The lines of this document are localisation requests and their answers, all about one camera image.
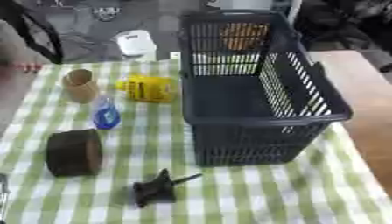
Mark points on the white box device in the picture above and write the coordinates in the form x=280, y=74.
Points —
x=135, y=42

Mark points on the dark blue plastic basket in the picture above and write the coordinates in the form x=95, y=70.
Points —
x=229, y=96

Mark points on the yellow plastic bottle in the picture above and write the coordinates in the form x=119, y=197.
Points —
x=148, y=88

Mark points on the dark brown cylinder container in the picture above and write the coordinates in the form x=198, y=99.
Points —
x=74, y=152

